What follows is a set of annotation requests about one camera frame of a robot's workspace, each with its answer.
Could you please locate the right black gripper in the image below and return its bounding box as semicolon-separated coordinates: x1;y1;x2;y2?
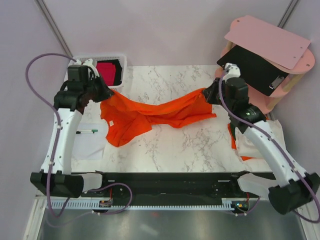
202;77;234;112

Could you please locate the orange t shirt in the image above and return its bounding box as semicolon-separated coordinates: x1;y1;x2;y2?
99;87;217;148

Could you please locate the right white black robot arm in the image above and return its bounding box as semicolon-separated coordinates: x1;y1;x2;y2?
202;63;320;215

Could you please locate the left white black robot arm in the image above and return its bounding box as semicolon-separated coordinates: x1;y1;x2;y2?
30;58;115;198

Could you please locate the magenta t shirt in basket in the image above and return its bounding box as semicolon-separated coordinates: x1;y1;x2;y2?
96;62;116;86

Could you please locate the black clipboard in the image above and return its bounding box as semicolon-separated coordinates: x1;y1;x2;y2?
217;45;289;96

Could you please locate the green white marker pen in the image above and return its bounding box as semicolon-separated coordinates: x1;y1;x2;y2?
76;129;98;135

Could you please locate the white plastic laundry basket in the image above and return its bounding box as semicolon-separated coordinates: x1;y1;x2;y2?
68;53;127;92

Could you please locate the white cloth at right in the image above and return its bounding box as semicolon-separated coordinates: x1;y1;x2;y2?
235;119;286;159

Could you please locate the white cloth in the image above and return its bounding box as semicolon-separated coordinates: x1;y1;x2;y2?
235;119;286;159
71;123;109;161

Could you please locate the white cloth at left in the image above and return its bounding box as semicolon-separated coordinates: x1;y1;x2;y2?
71;123;109;161

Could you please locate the loose pink board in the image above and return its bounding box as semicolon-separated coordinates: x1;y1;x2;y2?
224;15;316;75

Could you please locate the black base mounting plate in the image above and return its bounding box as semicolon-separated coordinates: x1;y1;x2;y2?
82;171;276;210

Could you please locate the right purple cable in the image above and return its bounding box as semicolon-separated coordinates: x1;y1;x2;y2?
218;72;320;223

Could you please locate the purple cable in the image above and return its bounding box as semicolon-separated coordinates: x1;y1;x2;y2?
24;52;133;228
218;72;320;223

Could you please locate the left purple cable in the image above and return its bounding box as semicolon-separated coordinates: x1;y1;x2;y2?
24;52;133;228

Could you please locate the white slotted cable duct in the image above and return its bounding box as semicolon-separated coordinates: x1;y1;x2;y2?
46;198;245;210

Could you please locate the aluminium rail frame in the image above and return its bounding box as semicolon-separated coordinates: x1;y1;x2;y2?
23;192;320;240

